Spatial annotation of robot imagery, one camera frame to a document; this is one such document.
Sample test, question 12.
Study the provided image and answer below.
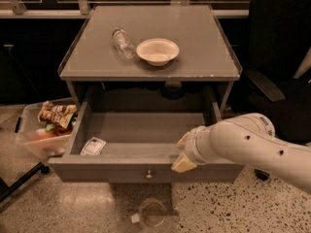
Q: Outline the black chair leg with caster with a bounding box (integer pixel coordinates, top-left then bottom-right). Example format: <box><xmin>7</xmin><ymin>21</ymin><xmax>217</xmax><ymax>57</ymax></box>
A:
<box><xmin>0</xmin><ymin>162</ymin><xmax>50</xmax><ymax>202</ymax></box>

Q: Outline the grey drawer cabinet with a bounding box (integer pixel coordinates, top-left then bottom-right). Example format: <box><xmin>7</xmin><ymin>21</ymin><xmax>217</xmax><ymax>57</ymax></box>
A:
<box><xmin>60</xmin><ymin>5</ymin><xmax>241</xmax><ymax>110</ymax></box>

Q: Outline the grey top drawer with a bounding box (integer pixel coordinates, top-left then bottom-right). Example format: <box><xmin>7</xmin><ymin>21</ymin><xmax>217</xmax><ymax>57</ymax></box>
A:
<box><xmin>49</xmin><ymin>95</ymin><xmax>243</xmax><ymax>183</ymax></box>

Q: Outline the white paper packet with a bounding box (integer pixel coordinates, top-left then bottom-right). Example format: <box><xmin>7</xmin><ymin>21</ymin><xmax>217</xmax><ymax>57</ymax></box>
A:
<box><xmin>81</xmin><ymin>137</ymin><xmax>106</xmax><ymax>155</ymax></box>

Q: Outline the clear lid on floor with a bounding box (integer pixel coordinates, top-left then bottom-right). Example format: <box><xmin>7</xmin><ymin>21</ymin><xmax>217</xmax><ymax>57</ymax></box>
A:
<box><xmin>130</xmin><ymin>198</ymin><xmax>167</xmax><ymax>227</ymax></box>

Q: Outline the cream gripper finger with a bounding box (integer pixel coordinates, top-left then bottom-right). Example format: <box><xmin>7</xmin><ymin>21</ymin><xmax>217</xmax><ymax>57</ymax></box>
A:
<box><xmin>171</xmin><ymin>152</ymin><xmax>197</xmax><ymax>173</ymax></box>
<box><xmin>177</xmin><ymin>132</ymin><xmax>190</xmax><ymax>150</ymax></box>

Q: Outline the brown snack bag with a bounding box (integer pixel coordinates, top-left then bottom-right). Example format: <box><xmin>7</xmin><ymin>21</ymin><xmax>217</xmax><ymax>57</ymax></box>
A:
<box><xmin>37</xmin><ymin>101</ymin><xmax>77</xmax><ymax>129</ymax></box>

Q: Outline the white bowl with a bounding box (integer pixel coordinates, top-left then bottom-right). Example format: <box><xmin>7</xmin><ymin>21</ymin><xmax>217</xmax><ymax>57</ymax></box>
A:
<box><xmin>136</xmin><ymin>38</ymin><xmax>180</xmax><ymax>66</ymax></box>

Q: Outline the metal window railing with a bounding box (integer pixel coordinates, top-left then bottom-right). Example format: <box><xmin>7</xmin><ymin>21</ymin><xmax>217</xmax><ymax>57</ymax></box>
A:
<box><xmin>0</xmin><ymin>0</ymin><xmax>251</xmax><ymax>19</ymax></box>

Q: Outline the clear plastic bin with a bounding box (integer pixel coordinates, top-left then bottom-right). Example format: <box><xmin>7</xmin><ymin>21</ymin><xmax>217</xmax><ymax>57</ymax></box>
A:
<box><xmin>16</xmin><ymin>98</ymin><xmax>78</xmax><ymax>159</ymax></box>

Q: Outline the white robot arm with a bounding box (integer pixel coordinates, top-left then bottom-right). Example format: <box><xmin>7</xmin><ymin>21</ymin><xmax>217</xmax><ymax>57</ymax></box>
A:
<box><xmin>171</xmin><ymin>113</ymin><xmax>311</xmax><ymax>193</ymax></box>

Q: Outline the black office chair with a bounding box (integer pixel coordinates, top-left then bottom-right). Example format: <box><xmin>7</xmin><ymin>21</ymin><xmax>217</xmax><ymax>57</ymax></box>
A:
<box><xmin>226</xmin><ymin>0</ymin><xmax>311</xmax><ymax>182</ymax></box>

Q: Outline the clear plastic bottle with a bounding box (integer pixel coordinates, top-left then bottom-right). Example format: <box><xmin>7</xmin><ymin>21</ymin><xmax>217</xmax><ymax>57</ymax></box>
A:
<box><xmin>112</xmin><ymin>27</ymin><xmax>135</xmax><ymax>60</ymax></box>

